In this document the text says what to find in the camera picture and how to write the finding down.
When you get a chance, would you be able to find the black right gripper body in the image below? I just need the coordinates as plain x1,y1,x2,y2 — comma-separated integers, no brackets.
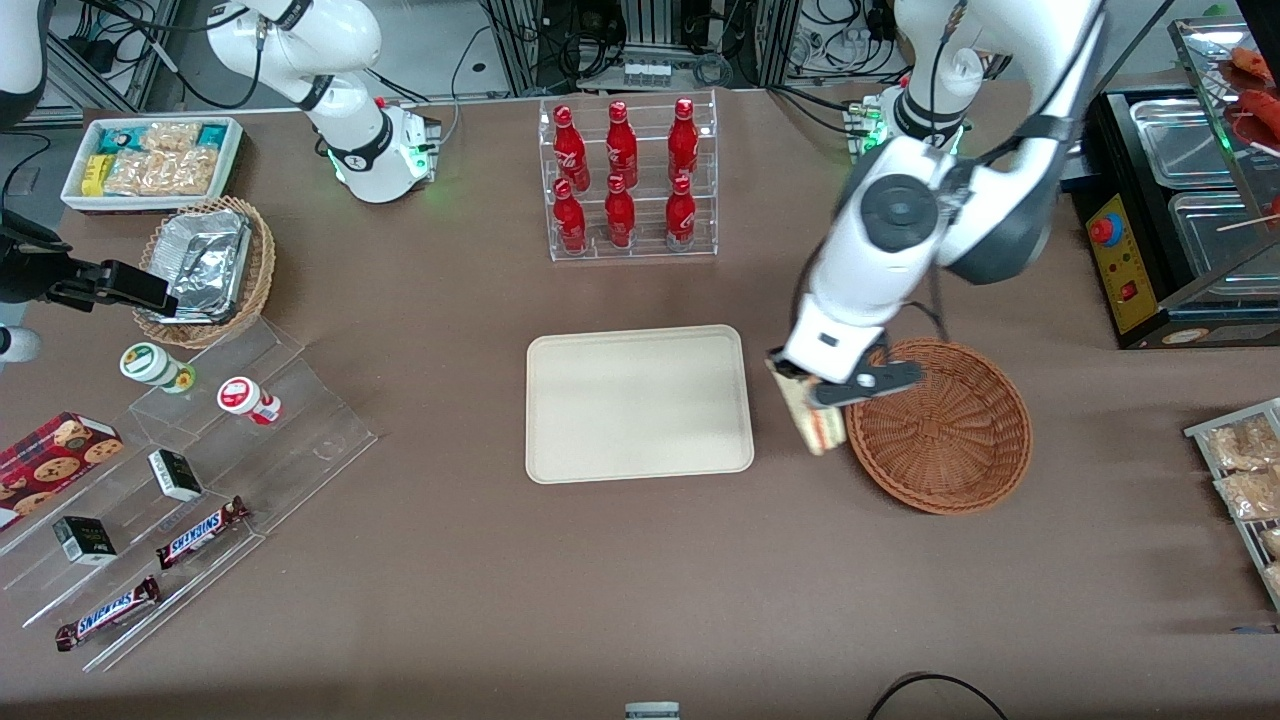
0,212,102,307

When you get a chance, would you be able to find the triangular sandwich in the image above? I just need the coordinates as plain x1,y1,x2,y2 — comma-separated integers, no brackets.
770,364,852,457

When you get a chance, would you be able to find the aluminium foil tray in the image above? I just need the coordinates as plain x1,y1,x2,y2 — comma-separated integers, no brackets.
148,207,252,325

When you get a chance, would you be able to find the round brown wicker basket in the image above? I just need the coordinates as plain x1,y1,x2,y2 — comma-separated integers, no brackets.
845,338,1033,516

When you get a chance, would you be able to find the oval tan wicker basket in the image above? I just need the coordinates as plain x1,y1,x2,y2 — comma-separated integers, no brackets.
132,195,277,350

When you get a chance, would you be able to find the beige plastic tray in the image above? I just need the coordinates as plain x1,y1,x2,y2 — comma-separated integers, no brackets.
526,324,755,485

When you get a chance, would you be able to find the tray of packaged snacks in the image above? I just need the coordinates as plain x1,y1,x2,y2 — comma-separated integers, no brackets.
1184,398,1280,612

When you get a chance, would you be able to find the green lid yogurt cup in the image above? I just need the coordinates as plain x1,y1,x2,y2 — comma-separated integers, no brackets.
120,342,197,395

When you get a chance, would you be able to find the clear cracker bag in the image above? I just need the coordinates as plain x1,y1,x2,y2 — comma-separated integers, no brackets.
104,147,222,198
140,120,202,154

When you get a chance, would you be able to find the red lid yogurt cup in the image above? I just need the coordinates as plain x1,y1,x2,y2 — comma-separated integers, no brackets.
217,376,283,427

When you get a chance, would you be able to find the white rectangular snack bin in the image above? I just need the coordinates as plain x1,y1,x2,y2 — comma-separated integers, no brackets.
60,116,246,216

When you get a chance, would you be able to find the clear acrylic bottle rack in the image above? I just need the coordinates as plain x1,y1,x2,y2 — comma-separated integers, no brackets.
538,89,719,263

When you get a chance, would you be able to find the red cola bottle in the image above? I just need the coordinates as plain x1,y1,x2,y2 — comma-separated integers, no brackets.
605,100,639,189
553,105,590,192
553,178,589,254
604,174,637,249
667,97,700,184
665,175,698,251

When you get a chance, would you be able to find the small black box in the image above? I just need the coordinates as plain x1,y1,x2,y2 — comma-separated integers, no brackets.
148,449,204,503
52,516,118,567

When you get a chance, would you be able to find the red cookie box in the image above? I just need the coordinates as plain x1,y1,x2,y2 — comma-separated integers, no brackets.
0,411,126,532

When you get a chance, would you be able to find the clear acrylic stepped stand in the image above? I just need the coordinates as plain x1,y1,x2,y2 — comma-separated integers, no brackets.
0,317,379,674

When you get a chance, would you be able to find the snickers bar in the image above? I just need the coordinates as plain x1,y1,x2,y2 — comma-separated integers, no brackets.
55,575,162,653
155,496,251,571

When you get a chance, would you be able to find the black food warmer machine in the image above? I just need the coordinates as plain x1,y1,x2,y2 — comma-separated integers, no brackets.
1060,15,1280,351

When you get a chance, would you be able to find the steel warmer pan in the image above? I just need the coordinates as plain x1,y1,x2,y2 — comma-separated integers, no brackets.
1129,96,1242,190
1167,189,1280,280

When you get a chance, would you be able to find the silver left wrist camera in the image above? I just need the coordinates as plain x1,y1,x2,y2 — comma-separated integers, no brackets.
842,359,923,402

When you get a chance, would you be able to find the black looped cable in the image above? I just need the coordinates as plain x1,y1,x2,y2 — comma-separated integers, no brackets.
865,672,1011,720

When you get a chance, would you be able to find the aluminium frame equipment rack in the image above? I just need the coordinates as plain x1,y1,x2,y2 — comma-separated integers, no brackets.
480,0,803,97

